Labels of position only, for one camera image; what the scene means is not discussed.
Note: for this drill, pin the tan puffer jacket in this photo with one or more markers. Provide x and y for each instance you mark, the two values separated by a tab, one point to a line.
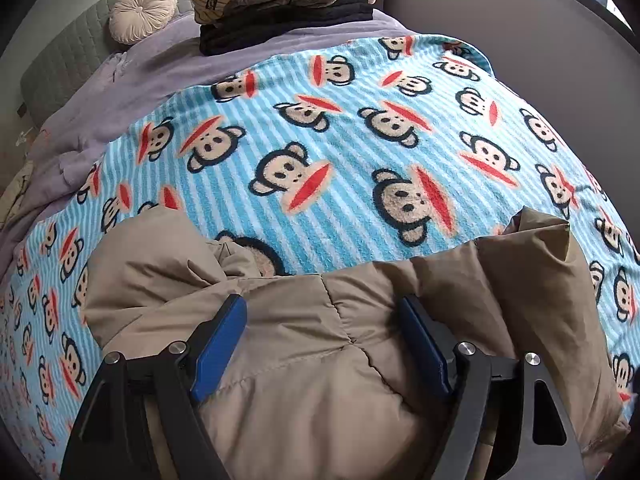
310	350

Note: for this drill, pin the purple duvet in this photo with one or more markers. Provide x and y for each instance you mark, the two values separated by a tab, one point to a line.
130	90

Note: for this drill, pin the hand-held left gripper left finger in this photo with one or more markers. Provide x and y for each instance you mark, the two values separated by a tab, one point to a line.
220	345

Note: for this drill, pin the grey quilted headboard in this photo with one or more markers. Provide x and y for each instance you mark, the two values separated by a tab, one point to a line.
65	55

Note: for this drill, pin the round cream cushion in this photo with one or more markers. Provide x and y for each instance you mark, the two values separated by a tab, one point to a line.
142	14

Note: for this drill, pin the black folded garment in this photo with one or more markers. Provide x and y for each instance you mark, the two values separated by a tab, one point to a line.
280	25

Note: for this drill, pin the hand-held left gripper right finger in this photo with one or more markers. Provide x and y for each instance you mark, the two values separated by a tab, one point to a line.
425	345

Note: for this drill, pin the beige cloth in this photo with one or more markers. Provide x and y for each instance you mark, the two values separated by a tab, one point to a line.
17	195

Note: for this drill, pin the blue monkey print blanket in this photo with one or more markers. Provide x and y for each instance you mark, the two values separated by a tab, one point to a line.
350	150

